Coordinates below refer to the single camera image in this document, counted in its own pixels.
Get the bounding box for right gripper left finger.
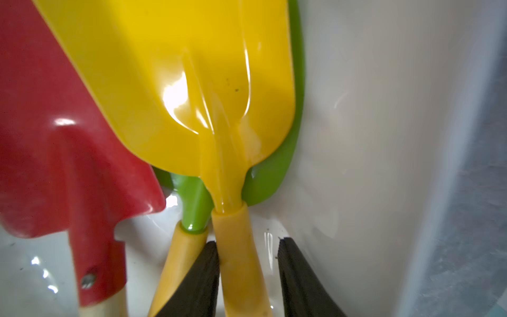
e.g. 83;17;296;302
156;241;220;316

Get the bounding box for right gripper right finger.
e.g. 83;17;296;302
277;237;345;316

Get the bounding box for green trowel yellow handle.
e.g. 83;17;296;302
148;1;305;316

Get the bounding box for white plastic storage box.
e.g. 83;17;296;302
1;1;506;316

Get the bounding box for red shovel wooden handle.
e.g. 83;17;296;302
1;1;166;316

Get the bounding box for yellow tool in box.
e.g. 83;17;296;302
35;1;296;316

